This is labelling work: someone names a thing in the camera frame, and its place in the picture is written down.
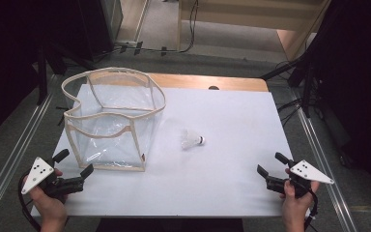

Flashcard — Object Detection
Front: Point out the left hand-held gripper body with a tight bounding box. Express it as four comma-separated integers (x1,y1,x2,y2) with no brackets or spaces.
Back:
20,157,85,199

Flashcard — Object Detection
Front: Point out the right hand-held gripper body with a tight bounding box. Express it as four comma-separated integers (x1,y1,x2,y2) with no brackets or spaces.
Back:
265,159,335,198

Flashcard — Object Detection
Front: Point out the light wooden furniture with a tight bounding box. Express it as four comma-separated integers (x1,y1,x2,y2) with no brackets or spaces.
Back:
177,0,332,63

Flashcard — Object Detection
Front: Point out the black stand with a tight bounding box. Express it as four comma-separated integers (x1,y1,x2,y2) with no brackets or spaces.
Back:
36,43,50,106
260,52,318,120

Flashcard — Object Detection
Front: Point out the metal floor rail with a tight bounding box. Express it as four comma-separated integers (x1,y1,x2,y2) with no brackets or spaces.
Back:
290,89,359,232
0,92,55,224

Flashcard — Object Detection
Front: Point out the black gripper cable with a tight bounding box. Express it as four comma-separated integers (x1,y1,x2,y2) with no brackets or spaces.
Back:
17,171,43,232
303,188,320,232

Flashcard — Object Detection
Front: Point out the dark cabinet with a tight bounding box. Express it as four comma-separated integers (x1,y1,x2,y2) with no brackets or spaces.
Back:
75,0,125,63

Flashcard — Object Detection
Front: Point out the black floor cable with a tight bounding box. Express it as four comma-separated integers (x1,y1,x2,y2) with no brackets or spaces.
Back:
110,0,201,56

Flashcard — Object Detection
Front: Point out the clear storage bag beige trim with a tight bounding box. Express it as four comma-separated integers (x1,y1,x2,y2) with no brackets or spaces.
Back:
60,66,167,173

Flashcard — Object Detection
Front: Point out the wooden table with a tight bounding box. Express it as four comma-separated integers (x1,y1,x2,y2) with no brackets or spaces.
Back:
86,72,270,94

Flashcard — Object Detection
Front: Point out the person's right hand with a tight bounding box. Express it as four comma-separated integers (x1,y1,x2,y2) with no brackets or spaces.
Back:
280,168,321,224

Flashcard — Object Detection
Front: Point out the person's left hand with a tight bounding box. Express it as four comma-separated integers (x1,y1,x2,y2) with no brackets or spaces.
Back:
28,168,70,225

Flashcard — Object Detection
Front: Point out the white table mat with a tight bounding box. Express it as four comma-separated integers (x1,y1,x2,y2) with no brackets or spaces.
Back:
30,83,312,218

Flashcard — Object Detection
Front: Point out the black curtain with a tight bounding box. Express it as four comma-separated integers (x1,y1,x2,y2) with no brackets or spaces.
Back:
0,0,88,149
302,0,371,207

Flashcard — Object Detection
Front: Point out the white shuttlecock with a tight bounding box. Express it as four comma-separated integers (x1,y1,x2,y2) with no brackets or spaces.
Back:
180,128,207,151

